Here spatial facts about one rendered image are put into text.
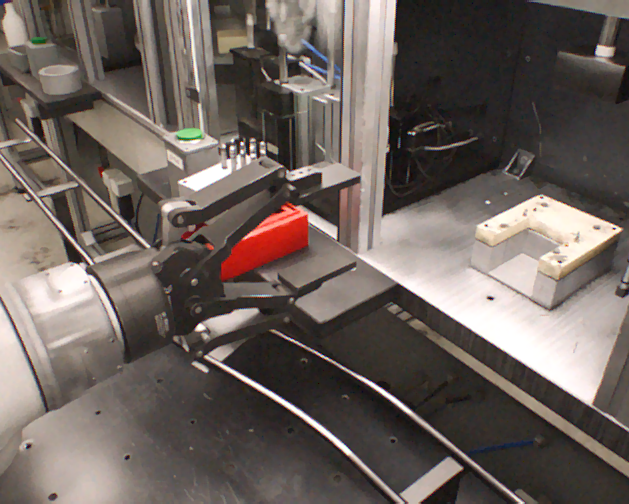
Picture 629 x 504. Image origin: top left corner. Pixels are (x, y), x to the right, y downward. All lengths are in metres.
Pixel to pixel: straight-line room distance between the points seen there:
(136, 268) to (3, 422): 0.12
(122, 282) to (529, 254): 0.64
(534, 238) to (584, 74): 0.24
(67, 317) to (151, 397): 0.62
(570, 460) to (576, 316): 0.28
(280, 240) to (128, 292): 0.47
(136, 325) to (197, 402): 0.58
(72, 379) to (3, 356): 0.04
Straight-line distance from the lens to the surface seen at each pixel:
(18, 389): 0.40
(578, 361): 0.77
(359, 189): 0.83
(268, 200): 0.46
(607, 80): 0.79
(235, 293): 0.49
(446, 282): 0.84
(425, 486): 0.73
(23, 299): 0.41
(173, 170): 1.01
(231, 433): 0.94
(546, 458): 1.07
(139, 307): 0.42
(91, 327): 0.41
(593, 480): 1.04
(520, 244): 0.91
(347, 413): 0.96
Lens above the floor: 1.39
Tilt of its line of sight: 33 degrees down
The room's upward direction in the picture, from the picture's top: straight up
